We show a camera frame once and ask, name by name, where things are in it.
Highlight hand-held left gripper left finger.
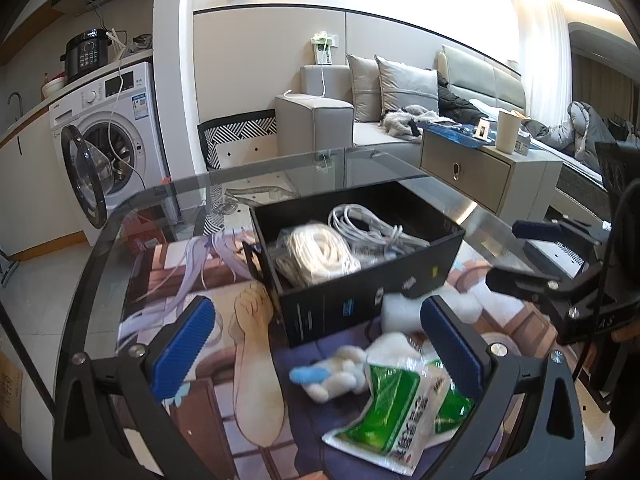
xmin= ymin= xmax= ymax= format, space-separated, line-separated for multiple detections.
xmin=51 ymin=295 xmax=217 ymax=480

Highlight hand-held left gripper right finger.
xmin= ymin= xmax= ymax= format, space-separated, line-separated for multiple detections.
xmin=419 ymin=295 xmax=586 ymax=480

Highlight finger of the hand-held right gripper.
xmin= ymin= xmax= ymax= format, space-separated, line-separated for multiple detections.
xmin=512 ymin=216 xmax=612 ymax=248
xmin=485 ymin=266 xmax=591 ymax=311

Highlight green packet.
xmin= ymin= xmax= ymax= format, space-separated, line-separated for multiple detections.
xmin=430 ymin=355 xmax=476 ymax=436
xmin=322 ymin=355 xmax=453 ymax=476

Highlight white foam piece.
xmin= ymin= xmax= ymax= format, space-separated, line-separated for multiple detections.
xmin=381 ymin=290 xmax=441 ymax=333

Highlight black cardboard box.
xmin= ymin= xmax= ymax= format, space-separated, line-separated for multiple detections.
xmin=248 ymin=180 xmax=467 ymax=350

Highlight white and blue plush toy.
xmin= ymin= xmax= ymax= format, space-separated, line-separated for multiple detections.
xmin=290 ymin=344 xmax=370 ymax=403

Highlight white cable bundle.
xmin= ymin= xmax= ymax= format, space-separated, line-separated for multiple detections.
xmin=327 ymin=203 xmax=431 ymax=268

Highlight white rope coil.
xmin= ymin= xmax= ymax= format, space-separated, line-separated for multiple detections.
xmin=275 ymin=222 xmax=362 ymax=288

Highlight person's right forearm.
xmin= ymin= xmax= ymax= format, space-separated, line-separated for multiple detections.
xmin=592 ymin=325 xmax=640 ymax=461

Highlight printed table mat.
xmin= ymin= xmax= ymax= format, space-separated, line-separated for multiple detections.
xmin=117 ymin=225 xmax=591 ymax=480

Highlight beige side cabinet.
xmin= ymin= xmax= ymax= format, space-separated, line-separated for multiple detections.
xmin=419 ymin=125 xmax=563 ymax=216

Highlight white cylindrical cup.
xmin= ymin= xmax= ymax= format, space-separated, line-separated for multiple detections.
xmin=495 ymin=110 xmax=523 ymax=155

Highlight grey down jacket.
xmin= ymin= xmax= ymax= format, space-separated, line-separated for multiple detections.
xmin=530 ymin=101 xmax=626 ymax=158

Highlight blue flat package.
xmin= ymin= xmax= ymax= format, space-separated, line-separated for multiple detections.
xmin=425 ymin=121 xmax=496 ymax=150

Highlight black jacket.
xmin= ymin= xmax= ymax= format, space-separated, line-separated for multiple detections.
xmin=436 ymin=71 xmax=488 ymax=126

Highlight bed with padded headboard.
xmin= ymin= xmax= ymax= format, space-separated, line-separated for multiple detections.
xmin=440 ymin=44 xmax=616 ymax=196

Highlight white curtain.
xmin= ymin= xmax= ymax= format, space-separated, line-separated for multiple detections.
xmin=520 ymin=0 xmax=571 ymax=121

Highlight grey furry cloth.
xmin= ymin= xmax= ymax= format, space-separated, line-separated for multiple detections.
xmin=382 ymin=104 xmax=453 ymax=141

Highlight brown cardboard box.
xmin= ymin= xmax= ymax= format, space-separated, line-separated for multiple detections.
xmin=0 ymin=350 xmax=23 ymax=436

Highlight grey pillow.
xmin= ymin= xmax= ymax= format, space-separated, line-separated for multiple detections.
xmin=346 ymin=53 xmax=383 ymax=123
xmin=375 ymin=55 xmax=441 ymax=121

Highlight black patterned chair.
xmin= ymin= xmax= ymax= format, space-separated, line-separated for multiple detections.
xmin=197 ymin=109 xmax=278 ymax=233

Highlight kitchen counter cabinet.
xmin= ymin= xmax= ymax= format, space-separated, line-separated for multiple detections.
xmin=0 ymin=92 xmax=91 ymax=261

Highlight white washing machine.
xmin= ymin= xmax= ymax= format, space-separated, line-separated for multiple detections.
xmin=48 ymin=61 xmax=171 ymax=246

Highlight grey sofa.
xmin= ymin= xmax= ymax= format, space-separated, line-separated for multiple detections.
xmin=274 ymin=51 xmax=451 ymax=161

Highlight white bowl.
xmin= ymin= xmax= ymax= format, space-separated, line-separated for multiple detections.
xmin=41 ymin=77 xmax=68 ymax=100

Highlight black pressure cooker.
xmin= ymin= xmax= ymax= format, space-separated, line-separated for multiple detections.
xmin=61 ymin=29 xmax=112 ymax=83

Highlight upper kitchen cabinets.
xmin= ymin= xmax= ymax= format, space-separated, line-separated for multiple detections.
xmin=0 ymin=0 xmax=101 ymax=66

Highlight white charger cable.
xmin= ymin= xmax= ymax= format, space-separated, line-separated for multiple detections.
xmin=284 ymin=45 xmax=329 ymax=98

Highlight white hanging cable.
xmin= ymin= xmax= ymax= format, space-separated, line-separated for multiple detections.
xmin=92 ymin=2 xmax=146 ymax=196

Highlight wall power strip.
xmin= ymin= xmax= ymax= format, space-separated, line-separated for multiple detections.
xmin=310 ymin=31 xmax=341 ymax=66

